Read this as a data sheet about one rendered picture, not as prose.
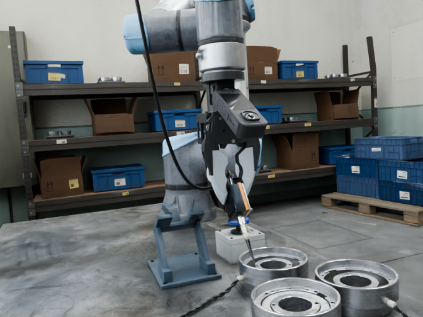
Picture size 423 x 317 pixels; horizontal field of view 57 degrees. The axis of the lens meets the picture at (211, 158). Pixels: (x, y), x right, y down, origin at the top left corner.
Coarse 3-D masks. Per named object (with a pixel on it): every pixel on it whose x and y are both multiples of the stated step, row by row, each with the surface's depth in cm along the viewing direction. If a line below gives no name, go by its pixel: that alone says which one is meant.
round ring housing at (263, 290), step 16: (256, 288) 49; (272, 288) 52; (288, 288) 52; (304, 288) 51; (320, 288) 50; (256, 304) 45; (272, 304) 48; (288, 304) 49; (304, 304) 49; (336, 304) 44
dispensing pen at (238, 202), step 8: (232, 176) 65; (232, 184) 63; (232, 192) 62; (240, 192) 62; (232, 200) 62; (240, 200) 62; (232, 208) 62; (240, 208) 61; (232, 216) 62; (240, 216) 62; (240, 224) 61; (248, 232) 61; (248, 240) 60
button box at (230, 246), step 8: (216, 232) 75; (224, 232) 74; (232, 232) 73; (240, 232) 72; (256, 232) 73; (216, 240) 76; (224, 240) 72; (232, 240) 69; (240, 240) 70; (256, 240) 71; (264, 240) 72; (224, 248) 72; (232, 248) 70; (240, 248) 70; (248, 248) 71; (224, 256) 72; (232, 256) 70
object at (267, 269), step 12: (252, 252) 64; (264, 252) 65; (276, 252) 65; (288, 252) 64; (300, 252) 62; (240, 264) 59; (264, 264) 62; (276, 264) 62; (288, 264) 60; (300, 264) 57; (252, 276) 57; (264, 276) 56; (276, 276) 55; (288, 276) 55; (300, 276) 56; (252, 288) 58
